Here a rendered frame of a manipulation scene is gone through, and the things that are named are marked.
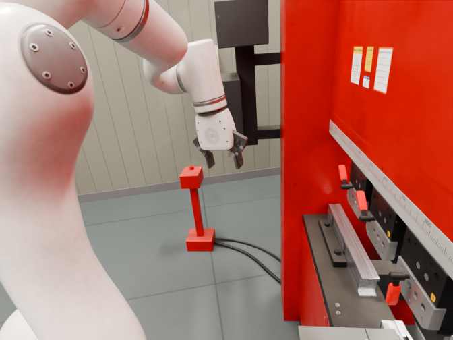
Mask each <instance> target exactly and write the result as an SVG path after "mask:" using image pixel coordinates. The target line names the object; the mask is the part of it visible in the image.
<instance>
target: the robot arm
mask: <svg viewBox="0 0 453 340"><path fill-rule="evenodd" d="M80 20H81V21H83V22H84V23H85V24H87V25H89V26H91V27H92V28H93V29H95V30H97V31H99V32H100V33H102V34H103V35H105V36H107V37H109V38H110V39H112V40H113V41H115V42H116V43H118V44H120V45H121V46H123V47H125V48H126V49H129V50H130V51H132V52H133V53H135V54H136V55H139V56H140V57H142V58H143V69H144V75H145V77H146V79H147V81H148V82H149V83H150V84H151V85H152V86H153V87H155V88H157V89H159V90H161V91H163V92H165V93H167V94H185V93H190V95H191V98H192V101H193V108H194V109H195V112H197V113H198V114H196V115H195V124H196V130H197V134H198V136H197V138H196V139H195V140H193V143H194V144H195V146H196V147H197V149H198V150H199V151H200V152H201V153H202V155H203V156H205V160H206V164H207V166H208V168H209V169H210V168H211V167H213V166H214V165H215V161H214V156H213V153H212V152H210V151H211V150H231V151H232V152H233V153H234V157H233V158H234V162H235V167H236V169H240V168H241V167H242V165H243V157H242V154H241V153H242V152H243V150H244V148H245V147H246V144H247V141H248V137H246V136H244V135H242V134H240V133H238V132H237V131H236V128H235V124H234V121H233V118H232V116H231V113H230V111H229V109H228V108H226V105H227V100H226V96H225V93H224V87H223V84H222V78H221V74H220V68H219V65H218V59H217V56H216V50H215V46H214V41H213V40H211V39H204V40H198V41H195V42H190V43H188V41H187V37H186V35H185V33H184V31H183V30H182V28H181V27H180V26H179V25H178V23H176V21H174V19H172V17H171V16H170V15H169V14H168V13H167V12H166V11H165V10H163V9H162V8H161V7H160V6H159V5H158V4H157V3H156V2H155V1H154V0H0V282H1V284H2V285H3V287H4V288H5V290H6V292H7V294H8V295H9V297H10V298H11V300H12V302H13V303H14V304H15V306H16V307H17V310H16V311H15V312H14V313H13V314H12V315H11V316H10V317H9V318H8V319H7V320H6V322H5V323H4V325H3V326H2V328H1V330H0V340H147V339H146V335H145V333H144V330H143V328H142V326H141V324H140V322H139V320H138V319H137V317H136V315H135V314H134V312H133V310H132V309H131V307H130V306H129V304H128V303H127V301H126V300H125V298H124V297H123V295H122V294H121V292H120V291H119V290H118V288H117V287H116V285H115V284H114V283H113V281H112V280H111V278H110V277H109V276H108V275H107V273H106V271H105V270H104V269H103V267H102V265H101V263H100V262H99V260H98V259H97V257H96V254H95V253H94V250H93V249H92V246H91V244H90V242H89V239H88V236H87V233H86V229H85V226H84V221H83V218H82V213H81V210H80V204H79V201H78V195H77V192H76V164H77V159H78V155H79V152H80V149H81V147H82V144H83V141H84V138H85V137H86V134H87V132H88V129H89V127H90V124H91V122H92V118H93V114H94V106H95V91H94V80H93V77H92V72H91V69H90V65H89V63H88V60H87V58H86V56H85V54H84V52H83V50H82V48H81V46H80V45H79V44H78V42H77V40H76V39H75V38H74V37H73V36H72V35H71V34H70V33H69V32H68V31H67V30H68V29H69V28H71V27H72V26H73V25H74V24H76V23H77V22H79V21H80ZM238 140H240V141H241V145H238V144H237V143H238Z"/></svg>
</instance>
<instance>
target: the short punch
mask: <svg viewBox="0 0 453 340"><path fill-rule="evenodd" d="M413 318H414V320H415V325H416V326H417V328H418V330H419V332H420V334H421V335H422V337H423V339H424V340H450V338H451V336H452V335H441V334H436V333H435V331H434V330H427V329H424V328H422V327H421V325H420V324H419V322H418V320H417V319H416V317H415V315H414V314H413Z"/></svg>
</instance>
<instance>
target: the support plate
mask: <svg viewBox="0 0 453 340"><path fill-rule="evenodd" d="M298 330H299V338H300V340H365V339H367V340H369V339H368V338H367V334H368V335H369V338H370V340H400V339H399V337H398V335H397V333H396V331H395V329H366V331H367V334H366V332H365V329H364V328H346V327H309V326H298Z"/></svg>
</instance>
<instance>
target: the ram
mask: <svg viewBox="0 0 453 340"><path fill-rule="evenodd" d="M354 47H363V52H362V58H361V70H360V76H359V84H355V83H353V82H351V72H352V65H353V52H354ZM367 47H373V57H372V63H371V72H368V71H365V61H366V54H367ZM379 47H393V52H392V60H391V66H390V74H389V78H388V87H387V92H386V94H383V93H381V92H378V91H376V90H374V89H373V87H374V82H375V73H376V67H377V62H378V52H379ZM364 75H366V76H370V79H369V88H366V87H364V86H363V78H364ZM330 120H331V122H332V123H333V124H334V125H335V126H336V127H337V128H338V129H339V130H340V131H341V132H342V133H343V134H344V135H345V136H346V137H347V138H348V139H349V140H350V141H351V142H352V143H353V144H354V145H355V146H356V147H357V148H358V149H359V150H360V151H361V152H362V153H363V154H364V155H365V156H366V157H367V158H368V159H369V160H370V161H371V162H372V163H373V164H374V165H375V166H376V167H377V168H378V169H379V170H380V171H381V172H382V173H383V174H384V175H385V176H386V177H387V178H388V179H389V180H390V181H391V182H392V183H393V184H394V185H395V186H396V187H397V188H398V189H399V190H400V191H401V192H402V193H403V194H404V195H405V196H406V197H407V198H408V199H409V200H410V201H411V202H412V203H413V204H414V205H415V206H416V207H417V208H418V209H419V210H420V211H421V212H422V213H423V214H424V215H425V216H426V217H427V218H428V219H429V220H430V221H431V223H432V224H433V225H434V226H435V227H436V228H437V229H438V230H439V231H440V232H441V233H442V234H443V235H444V236H445V237H446V238H447V239H448V240H449V241H450V242H451V243H452V244H453V0H339V2H338V19H337V29H336V47H335V57H334V75H333V85H332V102H331V112H330ZM329 132H330V134H331V135H332V136H333V137H334V139H335V140H336V141H337V143H339V144H340V145H341V147H342V148H343V149H344V151H345V152H346V153H347V154H348V155H349V156H350V157H351V159H352V160H353V161H354V162H355V164H356V165H357V166H358V168H360V170H361V171H362V172H363V173H364V174H365V176H366V177H367V178H368V180H369V181H370V182H371V183H372V184H373V185H374V186H375V188H376V189H377V190H378V191H379V193H380V194H381V195H382V196H383V197H384V198H385V199H386V201H387V202H388V203H389V205H390V206H391V207H392V208H393V209H394V210H395V211H396V213H397V214H398V215H399V217H400V218H401V219H402V220H403V221H404V222H405V223H406V225H407V226H408V227H409V228H410V230H411V231H412V232H413V233H414V234H415V235H416V236H417V238H418V239H419V240H420V242H421V243H422V244H423V245H424V246H425V247H426V248H427V250H428V251H429V252H430V254H431V255H432V256H433V257H434V258H435V259H436V260H437V262H438V263H439V264H440V265H441V267H442V268H443V269H444V270H445V271H446V272H447V274H448V275H449V276H450V277H451V279H452V280H453V263H452V262H451V261H450V260H449V259H448V257H447V256H446V255H445V254H444V253H443V252H442V251H441V250H440V249H439V248H438V247H437V246H436V244H435V243H434V242H433V241H432V240H431V239H430V238H429V236H428V235H427V234H426V233H425V232H424V231H423V230H422V228H420V226H418V224H417V223H416V222H415V221H414V220H413V219H412V218H411V216H410V215H409V214H408V213H407V212H406V211H405V209H403V207H401V205H399V203H398V202H397V201H396V200H395V199H394V198H393V196H392V195H391V194H390V193H389V192H388V191H387V189H386V188H385V187H384V186H383V185H382V184H381V183H380V182H379V181H378V180H377V179H376V178H375V176H374V175H373V174H372V173H371V172H370V171H369V169H368V168H367V167H366V166H365V165H364V164H363V163H362V162H361V161H360V160H359V159H358V158H357V156H356V155H355V154H354V153H353V152H352V151H351V150H350V148H349V147H348V146H347V145H346V144H345V143H344V142H343V141H342V140H341V139H340V138H339V137H338V135H337V134H336V133H335V132H334V131H333V130H332V128H331V127H330V129H329Z"/></svg>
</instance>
